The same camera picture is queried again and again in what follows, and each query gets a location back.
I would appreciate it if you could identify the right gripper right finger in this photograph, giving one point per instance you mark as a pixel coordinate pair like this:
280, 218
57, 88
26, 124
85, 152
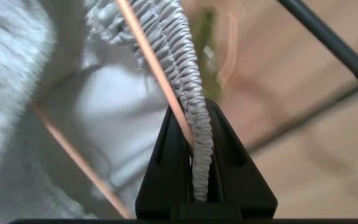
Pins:
238, 174

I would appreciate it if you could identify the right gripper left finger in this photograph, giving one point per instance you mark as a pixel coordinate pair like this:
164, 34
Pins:
163, 174

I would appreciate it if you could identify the pale grey shorts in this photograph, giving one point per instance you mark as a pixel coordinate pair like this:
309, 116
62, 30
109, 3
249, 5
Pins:
120, 109

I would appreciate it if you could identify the pink clothes hanger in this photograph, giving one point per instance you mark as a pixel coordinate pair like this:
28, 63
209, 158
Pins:
154, 62
232, 46

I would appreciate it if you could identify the black clothes rack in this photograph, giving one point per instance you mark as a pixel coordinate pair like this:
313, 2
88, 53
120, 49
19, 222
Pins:
331, 40

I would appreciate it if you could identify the beige curtain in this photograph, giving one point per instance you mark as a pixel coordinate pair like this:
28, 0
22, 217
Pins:
275, 62

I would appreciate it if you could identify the green garment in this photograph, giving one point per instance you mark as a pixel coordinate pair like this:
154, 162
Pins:
205, 37

